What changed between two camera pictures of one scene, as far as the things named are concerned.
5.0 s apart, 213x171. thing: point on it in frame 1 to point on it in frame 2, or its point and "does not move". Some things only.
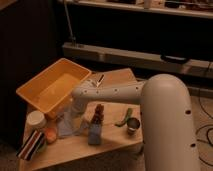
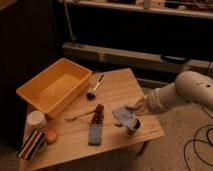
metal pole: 69,22 does not move
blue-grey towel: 70,122 to 127,115
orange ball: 51,135 does not move
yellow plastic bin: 51,90 does not move
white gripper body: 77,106 to 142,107
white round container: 36,119 does not move
